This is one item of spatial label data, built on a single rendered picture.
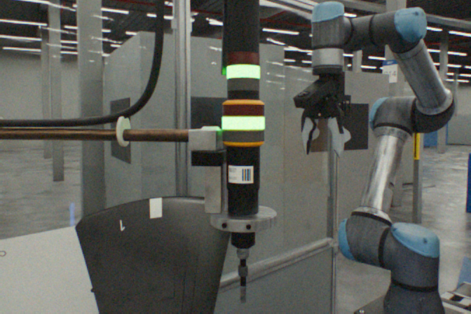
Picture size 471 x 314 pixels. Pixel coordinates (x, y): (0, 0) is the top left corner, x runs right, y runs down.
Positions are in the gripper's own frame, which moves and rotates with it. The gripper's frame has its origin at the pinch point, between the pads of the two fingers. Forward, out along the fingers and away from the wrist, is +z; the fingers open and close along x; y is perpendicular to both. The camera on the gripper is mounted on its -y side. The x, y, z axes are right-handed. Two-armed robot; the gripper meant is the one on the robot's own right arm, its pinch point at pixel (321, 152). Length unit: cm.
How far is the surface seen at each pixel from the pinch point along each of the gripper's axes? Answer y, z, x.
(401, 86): 587, -62, 242
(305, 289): 56, 66, 46
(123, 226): -53, 7, -4
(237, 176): -52, -2, -26
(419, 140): 498, 25, 175
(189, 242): -48, 8, -12
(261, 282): 28, 55, 45
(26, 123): -66, -8, -4
